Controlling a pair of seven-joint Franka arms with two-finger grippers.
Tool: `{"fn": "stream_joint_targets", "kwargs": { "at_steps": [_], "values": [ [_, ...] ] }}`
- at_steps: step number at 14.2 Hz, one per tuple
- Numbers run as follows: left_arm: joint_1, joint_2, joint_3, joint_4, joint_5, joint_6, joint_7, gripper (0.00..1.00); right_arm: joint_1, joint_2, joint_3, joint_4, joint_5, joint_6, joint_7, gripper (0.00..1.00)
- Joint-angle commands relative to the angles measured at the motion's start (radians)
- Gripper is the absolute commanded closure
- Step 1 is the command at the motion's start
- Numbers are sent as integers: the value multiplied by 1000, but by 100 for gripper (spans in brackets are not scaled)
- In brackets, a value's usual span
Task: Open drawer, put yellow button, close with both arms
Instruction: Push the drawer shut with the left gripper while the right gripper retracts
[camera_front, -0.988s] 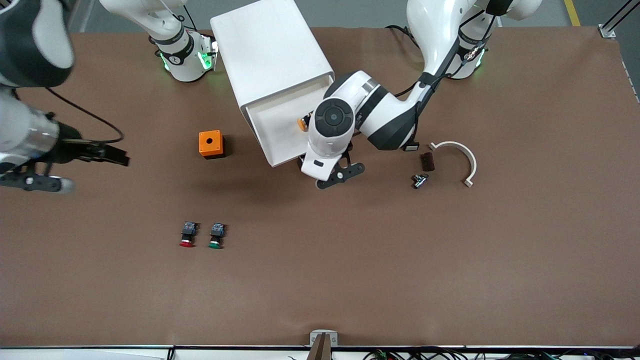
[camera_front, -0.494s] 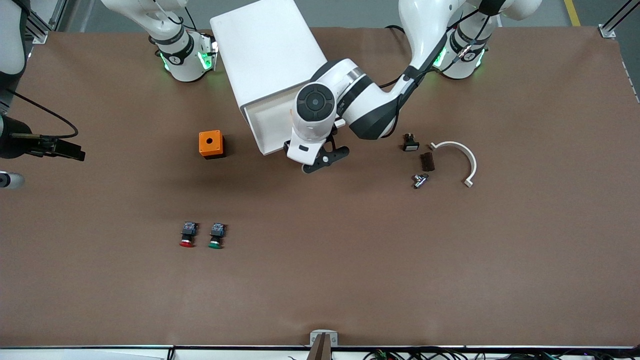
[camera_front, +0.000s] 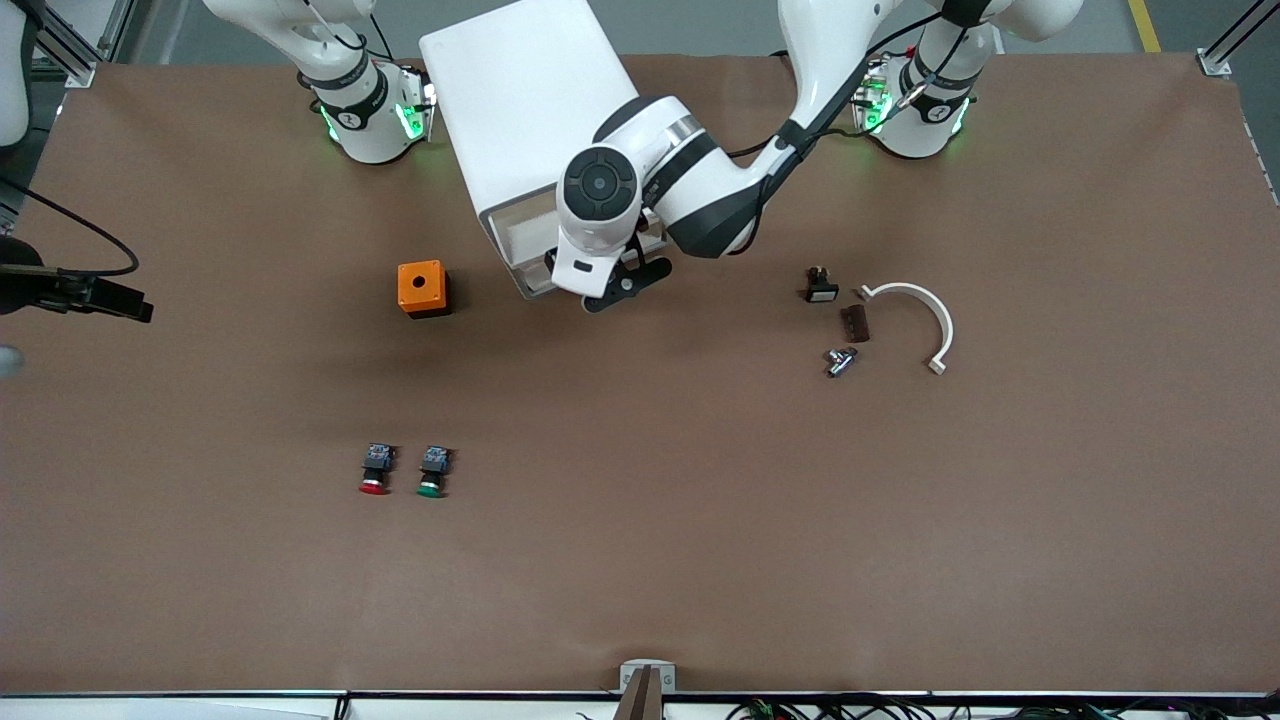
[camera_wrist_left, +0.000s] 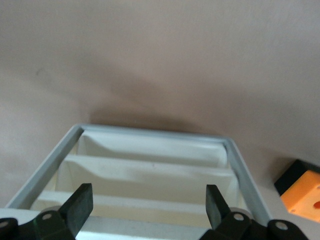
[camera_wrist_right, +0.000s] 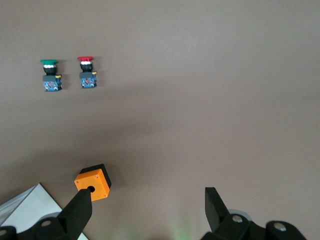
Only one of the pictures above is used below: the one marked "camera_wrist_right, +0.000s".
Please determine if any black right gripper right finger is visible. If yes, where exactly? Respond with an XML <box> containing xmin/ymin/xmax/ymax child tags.
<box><xmin>201</xmin><ymin>186</ymin><xmax>253</xmax><ymax>240</ymax></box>

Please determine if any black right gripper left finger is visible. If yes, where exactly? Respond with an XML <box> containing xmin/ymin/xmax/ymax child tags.
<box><xmin>22</xmin><ymin>188</ymin><xmax>93</xmax><ymax>240</ymax></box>

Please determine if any orange button box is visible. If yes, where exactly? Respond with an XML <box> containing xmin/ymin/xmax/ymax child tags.
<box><xmin>74</xmin><ymin>163</ymin><xmax>113</xmax><ymax>202</ymax></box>

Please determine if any white drawer cabinet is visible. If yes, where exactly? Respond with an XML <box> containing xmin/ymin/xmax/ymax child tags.
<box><xmin>0</xmin><ymin>183</ymin><xmax>86</xmax><ymax>240</ymax></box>

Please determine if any green push button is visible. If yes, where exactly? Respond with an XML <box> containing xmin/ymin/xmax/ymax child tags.
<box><xmin>39</xmin><ymin>58</ymin><xmax>63</xmax><ymax>92</ymax></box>

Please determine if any red push button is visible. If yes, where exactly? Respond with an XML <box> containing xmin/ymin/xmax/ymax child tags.
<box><xmin>76</xmin><ymin>56</ymin><xmax>98</xmax><ymax>90</ymax></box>

